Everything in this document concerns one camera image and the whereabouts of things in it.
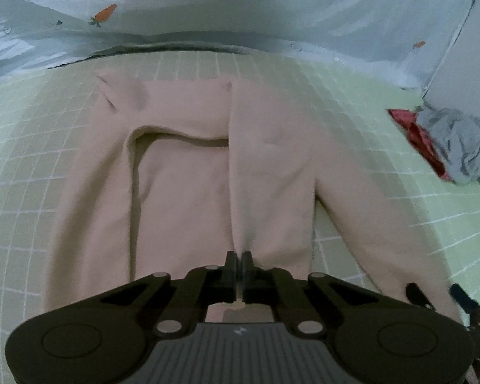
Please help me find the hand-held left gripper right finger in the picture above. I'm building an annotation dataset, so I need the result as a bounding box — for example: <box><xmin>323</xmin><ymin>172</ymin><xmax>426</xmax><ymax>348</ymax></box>
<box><xmin>242</xmin><ymin>251</ymin><xmax>381</xmax><ymax>337</ymax></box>

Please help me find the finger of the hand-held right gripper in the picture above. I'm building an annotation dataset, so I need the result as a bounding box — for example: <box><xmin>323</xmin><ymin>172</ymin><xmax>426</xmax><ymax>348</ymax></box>
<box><xmin>449</xmin><ymin>283</ymin><xmax>480</xmax><ymax>317</ymax></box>
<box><xmin>405</xmin><ymin>282</ymin><xmax>436</xmax><ymax>313</ymax></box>

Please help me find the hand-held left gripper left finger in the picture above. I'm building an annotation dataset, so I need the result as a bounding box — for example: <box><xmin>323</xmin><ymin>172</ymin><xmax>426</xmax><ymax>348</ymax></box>
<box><xmin>99</xmin><ymin>250</ymin><xmax>241</xmax><ymax>334</ymax></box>

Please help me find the pink sweater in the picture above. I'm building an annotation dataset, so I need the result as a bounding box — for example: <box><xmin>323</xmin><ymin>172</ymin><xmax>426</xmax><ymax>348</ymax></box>
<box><xmin>42</xmin><ymin>68</ymin><xmax>465</xmax><ymax>329</ymax></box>

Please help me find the green checkered mat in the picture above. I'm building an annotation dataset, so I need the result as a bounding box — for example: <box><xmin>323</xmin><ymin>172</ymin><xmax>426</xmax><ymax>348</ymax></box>
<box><xmin>0</xmin><ymin>50</ymin><xmax>480</xmax><ymax>384</ymax></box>

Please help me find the grey crumpled cloth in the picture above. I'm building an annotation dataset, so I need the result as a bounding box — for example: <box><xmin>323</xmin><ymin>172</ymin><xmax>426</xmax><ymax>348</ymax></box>
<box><xmin>416</xmin><ymin>102</ymin><xmax>480</xmax><ymax>187</ymax></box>

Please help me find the red cloth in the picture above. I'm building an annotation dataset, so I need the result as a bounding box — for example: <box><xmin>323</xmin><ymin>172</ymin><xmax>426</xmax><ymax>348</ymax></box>
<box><xmin>387</xmin><ymin>108</ymin><xmax>453</xmax><ymax>181</ymax></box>

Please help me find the carrot print blanket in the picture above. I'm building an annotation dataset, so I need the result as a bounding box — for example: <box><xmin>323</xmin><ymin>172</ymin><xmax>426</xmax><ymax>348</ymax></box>
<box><xmin>0</xmin><ymin>0</ymin><xmax>478</xmax><ymax>91</ymax></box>

